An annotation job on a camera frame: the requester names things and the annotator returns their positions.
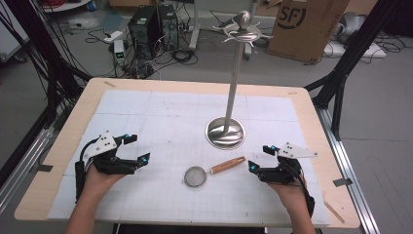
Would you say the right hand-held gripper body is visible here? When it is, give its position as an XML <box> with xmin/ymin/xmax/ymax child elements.
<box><xmin>257</xmin><ymin>141</ymin><xmax>319</xmax><ymax>187</ymax></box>

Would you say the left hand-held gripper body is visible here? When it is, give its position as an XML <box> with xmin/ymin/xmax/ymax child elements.
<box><xmin>83</xmin><ymin>131</ymin><xmax>138</xmax><ymax>176</ymax></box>

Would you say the wooden handled mesh strainer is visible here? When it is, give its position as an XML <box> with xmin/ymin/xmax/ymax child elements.
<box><xmin>182</xmin><ymin>155</ymin><xmax>247</xmax><ymax>189</ymax></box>

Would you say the steel utensil stand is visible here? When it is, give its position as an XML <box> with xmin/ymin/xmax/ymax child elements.
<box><xmin>204</xmin><ymin>10</ymin><xmax>274</xmax><ymax>151</ymax></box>

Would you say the person's right hand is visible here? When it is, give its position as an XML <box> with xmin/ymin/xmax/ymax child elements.
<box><xmin>267</xmin><ymin>180</ymin><xmax>309</xmax><ymax>210</ymax></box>

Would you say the person's left hand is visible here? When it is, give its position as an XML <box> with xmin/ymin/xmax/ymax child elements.
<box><xmin>84</xmin><ymin>163</ymin><xmax>127</xmax><ymax>200</ymax></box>

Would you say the white grid mat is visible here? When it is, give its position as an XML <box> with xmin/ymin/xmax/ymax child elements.
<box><xmin>47</xmin><ymin>89</ymin><xmax>331</xmax><ymax>227</ymax></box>

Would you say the grey tape piece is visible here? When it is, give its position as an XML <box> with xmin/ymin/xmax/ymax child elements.
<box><xmin>332</xmin><ymin>177</ymin><xmax>354</xmax><ymax>188</ymax></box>

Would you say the white device with green display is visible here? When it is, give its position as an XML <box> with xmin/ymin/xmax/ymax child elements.
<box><xmin>113</xmin><ymin>39</ymin><xmax>128</xmax><ymax>66</ymax></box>

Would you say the white power strip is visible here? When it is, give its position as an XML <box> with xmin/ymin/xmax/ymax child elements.
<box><xmin>102</xmin><ymin>30</ymin><xmax>125</xmax><ymax>45</ymax></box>

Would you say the large black computer tower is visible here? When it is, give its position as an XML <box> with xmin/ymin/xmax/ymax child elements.
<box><xmin>128</xmin><ymin>5</ymin><xmax>164</xmax><ymax>61</ymax></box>

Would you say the slim black computer tower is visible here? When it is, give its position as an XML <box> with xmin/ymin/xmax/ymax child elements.
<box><xmin>157</xmin><ymin>3</ymin><xmax>180</xmax><ymax>52</ymax></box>

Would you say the brown cardboard box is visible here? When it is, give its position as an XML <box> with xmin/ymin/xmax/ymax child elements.
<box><xmin>266</xmin><ymin>0</ymin><xmax>360</xmax><ymax>64</ymax></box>

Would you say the white metal stand leg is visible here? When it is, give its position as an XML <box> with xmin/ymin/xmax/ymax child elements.
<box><xmin>189</xmin><ymin>0</ymin><xmax>203</xmax><ymax>51</ymax></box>

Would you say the white flat board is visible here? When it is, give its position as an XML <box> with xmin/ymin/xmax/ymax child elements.
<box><xmin>322</xmin><ymin>40</ymin><xmax>388</xmax><ymax>59</ymax></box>

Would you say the grey rounded object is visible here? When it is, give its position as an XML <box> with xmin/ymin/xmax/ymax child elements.
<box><xmin>335</xmin><ymin>12</ymin><xmax>368</xmax><ymax>44</ymax></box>

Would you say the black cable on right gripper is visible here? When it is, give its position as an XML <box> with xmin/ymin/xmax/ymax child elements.
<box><xmin>285</xmin><ymin>155</ymin><xmax>317</xmax><ymax>218</ymax></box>

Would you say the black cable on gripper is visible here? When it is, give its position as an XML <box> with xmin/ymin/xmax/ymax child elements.
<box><xmin>285</xmin><ymin>155</ymin><xmax>317</xmax><ymax>218</ymax></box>
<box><xmin>74</xmin><ymin>138</ymin><xmax>98</xmax><ymax>203</ymax></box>

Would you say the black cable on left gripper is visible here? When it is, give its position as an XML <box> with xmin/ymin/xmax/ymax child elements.
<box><xmin>74</xmin><ymin>138</ymin><xmax>98</xmax><ymax>203</ymax></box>

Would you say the aluminium rail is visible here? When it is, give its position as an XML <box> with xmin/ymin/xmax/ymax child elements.
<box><xmin>314</xmin><ymin>104</ymin><xmax>382</xmax><ymax>234</ymax></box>
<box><xmin>0</xmin><ymin>105</ymin><xmax>64</xmax><ymax>214</ymax></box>

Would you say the coiled black cable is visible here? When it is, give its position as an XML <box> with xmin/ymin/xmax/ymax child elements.
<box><xmin>170</xmin><ymin>48</ymin><xmax>200</xmax><ymax>66</ymax></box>

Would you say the black metal frame stand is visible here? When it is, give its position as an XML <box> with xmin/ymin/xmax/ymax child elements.
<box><xmin>304</xmin><ymin>0</ymin><xmax>405</xmax><ymax>142</ymax></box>

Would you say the black frame with cables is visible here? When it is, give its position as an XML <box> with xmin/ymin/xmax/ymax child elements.
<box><xmin>0</xmin><ymin>0</ymin><xmax>94</xmax><ymax>128</ymax></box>

